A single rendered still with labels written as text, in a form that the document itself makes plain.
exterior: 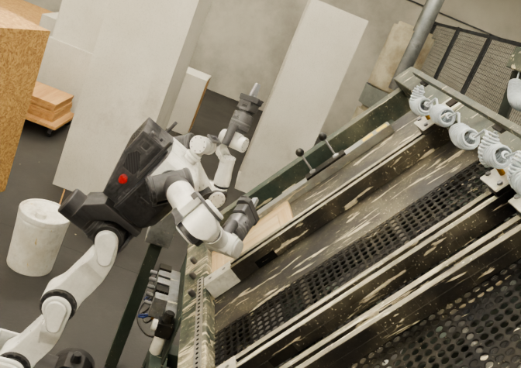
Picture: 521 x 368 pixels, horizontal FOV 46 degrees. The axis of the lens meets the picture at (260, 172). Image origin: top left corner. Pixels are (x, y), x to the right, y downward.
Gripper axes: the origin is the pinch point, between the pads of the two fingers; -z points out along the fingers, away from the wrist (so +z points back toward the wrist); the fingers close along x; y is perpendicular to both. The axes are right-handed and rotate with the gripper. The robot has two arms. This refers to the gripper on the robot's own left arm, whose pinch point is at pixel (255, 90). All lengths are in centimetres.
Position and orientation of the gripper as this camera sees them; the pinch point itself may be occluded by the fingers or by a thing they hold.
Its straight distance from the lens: 260.2
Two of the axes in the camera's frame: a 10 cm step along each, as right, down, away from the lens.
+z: -4.1, 9.1, 0.1
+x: 6.4, 2.9, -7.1
